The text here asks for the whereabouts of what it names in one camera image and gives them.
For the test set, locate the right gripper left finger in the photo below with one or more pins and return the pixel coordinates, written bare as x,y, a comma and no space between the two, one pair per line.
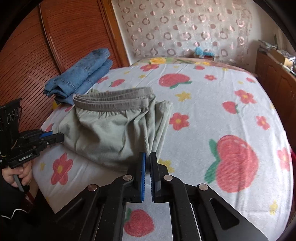
137,171

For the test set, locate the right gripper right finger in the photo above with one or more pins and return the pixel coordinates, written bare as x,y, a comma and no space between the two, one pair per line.
157,173

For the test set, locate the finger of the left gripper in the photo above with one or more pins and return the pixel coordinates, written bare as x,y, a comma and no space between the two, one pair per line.
56,138
46,135

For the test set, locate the grey-green pants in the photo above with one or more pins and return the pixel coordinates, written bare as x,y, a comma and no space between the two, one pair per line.
111,128

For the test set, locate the person's left hand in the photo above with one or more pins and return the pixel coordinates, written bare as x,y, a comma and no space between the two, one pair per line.
24,172

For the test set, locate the folded blue jeans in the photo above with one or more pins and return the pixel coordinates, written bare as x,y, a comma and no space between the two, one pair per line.
80,77

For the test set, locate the red-brown wooden wardrobe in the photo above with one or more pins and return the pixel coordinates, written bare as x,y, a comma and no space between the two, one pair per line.
48,41

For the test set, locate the blue item on box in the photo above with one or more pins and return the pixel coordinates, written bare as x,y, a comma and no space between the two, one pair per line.
203,54

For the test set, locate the circle pattern sheer curtain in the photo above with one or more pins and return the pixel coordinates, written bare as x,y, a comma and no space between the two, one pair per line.
178,28

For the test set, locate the wooden sideboard cabinet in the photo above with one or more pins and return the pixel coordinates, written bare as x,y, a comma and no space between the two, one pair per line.
280,87

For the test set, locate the cardboard box on sideboard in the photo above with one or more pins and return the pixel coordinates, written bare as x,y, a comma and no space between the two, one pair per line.
282,57

